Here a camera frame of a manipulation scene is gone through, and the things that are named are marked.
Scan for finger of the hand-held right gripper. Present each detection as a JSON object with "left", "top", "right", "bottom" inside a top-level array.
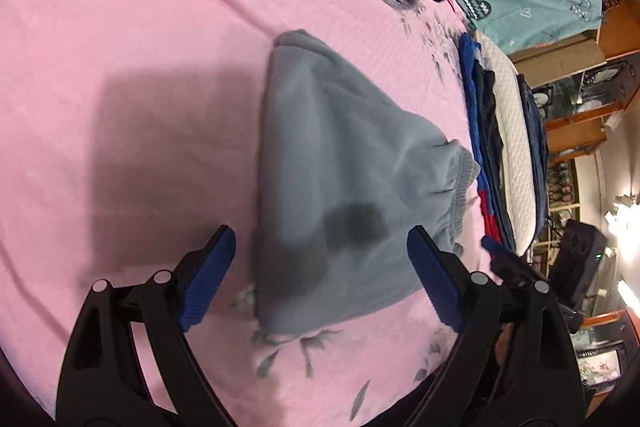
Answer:
[{"left": 481, "top": 236, "right": 547, "bottom": 294}]

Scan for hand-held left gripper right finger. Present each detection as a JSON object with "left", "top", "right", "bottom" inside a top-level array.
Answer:
[{"left": 400, "top": 224, "right": 588, "bottom": 427}]

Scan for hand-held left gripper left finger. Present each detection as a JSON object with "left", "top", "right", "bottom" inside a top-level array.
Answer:
[{"left": 55, "top": 224, "right": 238, "bottom": 427}]

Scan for light grey pants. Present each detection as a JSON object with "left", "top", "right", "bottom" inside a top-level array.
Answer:
[{"left": 255, "top": 29, "right": 481, "bottom": 337}]

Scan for dark navy pants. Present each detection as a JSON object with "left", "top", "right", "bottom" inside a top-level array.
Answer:
[{"left": 472, "top": 61, "right": 517, "bottom": 253}]

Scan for blue and red pants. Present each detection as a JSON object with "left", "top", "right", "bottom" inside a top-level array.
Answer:
[{"left": 457, "top": 33, "right": 502, "bottom": 244}]

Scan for stack of folded clothes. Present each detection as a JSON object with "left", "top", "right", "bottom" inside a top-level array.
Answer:
[{"left": 474, "top": 32, "right": 547, "bottom": 258}]

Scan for blue denim jeans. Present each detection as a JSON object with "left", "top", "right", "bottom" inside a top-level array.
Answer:
[{"left": 516, "top": 73, "right": 551, "bottom": 230}]

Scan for wooden display cabinet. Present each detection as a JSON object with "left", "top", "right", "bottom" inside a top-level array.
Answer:
[{"left": 507, "top": 0, "right": 640, "bottom": 168}]

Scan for pink floral bedsheet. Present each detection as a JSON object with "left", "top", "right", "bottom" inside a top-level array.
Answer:
[{"left": 0, "top": 0, "right": 501, "bottom": 427}]

